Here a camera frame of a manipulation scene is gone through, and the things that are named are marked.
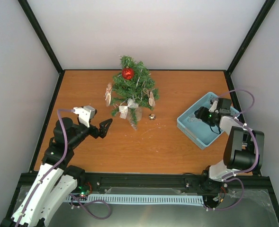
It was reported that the light blue plastic basket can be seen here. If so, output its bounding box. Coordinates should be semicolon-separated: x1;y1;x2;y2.
177;92;239;149

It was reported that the white mesh bow ornament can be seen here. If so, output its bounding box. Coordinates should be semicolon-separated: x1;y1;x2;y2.
118;98;139;119

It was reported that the clear battery box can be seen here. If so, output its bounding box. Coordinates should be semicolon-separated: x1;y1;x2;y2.
130;121;137;131

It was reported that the red bauble ornament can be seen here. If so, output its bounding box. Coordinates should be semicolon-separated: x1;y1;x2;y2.
121;68;135;80

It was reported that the fairy light string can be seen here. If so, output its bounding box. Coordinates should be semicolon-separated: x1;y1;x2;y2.
110;67;156;114

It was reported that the silver script word ornament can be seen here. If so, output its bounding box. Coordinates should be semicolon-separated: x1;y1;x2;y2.
187;113;201;122

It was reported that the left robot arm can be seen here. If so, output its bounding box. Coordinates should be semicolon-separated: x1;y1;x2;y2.
0;117;113;227

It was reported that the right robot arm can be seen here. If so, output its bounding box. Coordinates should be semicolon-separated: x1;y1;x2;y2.
194;98;264;192

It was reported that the small green christmas tree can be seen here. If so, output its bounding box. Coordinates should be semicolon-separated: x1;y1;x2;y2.
110;55;159;125

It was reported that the gold disco ball ornament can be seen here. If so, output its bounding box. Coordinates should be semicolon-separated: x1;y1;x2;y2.
149;113;156;120

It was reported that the small circuit board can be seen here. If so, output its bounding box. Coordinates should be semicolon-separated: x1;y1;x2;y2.
72;185;92;201

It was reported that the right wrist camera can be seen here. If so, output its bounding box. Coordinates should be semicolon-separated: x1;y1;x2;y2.
208;100;219;113

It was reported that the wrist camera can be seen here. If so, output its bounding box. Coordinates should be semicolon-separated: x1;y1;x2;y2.
73;105;97;128
208;100;219;113

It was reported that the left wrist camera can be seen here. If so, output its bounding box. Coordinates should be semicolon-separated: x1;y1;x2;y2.
73;105;97;128

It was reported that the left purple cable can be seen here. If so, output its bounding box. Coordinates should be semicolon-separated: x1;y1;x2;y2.
13;108;75;227

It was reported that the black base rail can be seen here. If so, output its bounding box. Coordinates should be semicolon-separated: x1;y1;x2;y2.
16;172;274;195

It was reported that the light blue cable duct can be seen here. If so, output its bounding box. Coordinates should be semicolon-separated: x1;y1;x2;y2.
79;194;204;206

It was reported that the right back frame post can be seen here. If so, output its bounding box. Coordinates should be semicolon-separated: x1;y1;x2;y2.
225;0;275;77

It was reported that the frame post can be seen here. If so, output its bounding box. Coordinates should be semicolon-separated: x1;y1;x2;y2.
18;0;63;75
225;0;275;77

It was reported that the left back frame post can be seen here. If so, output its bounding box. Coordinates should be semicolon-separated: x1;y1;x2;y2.
18;0;63;75

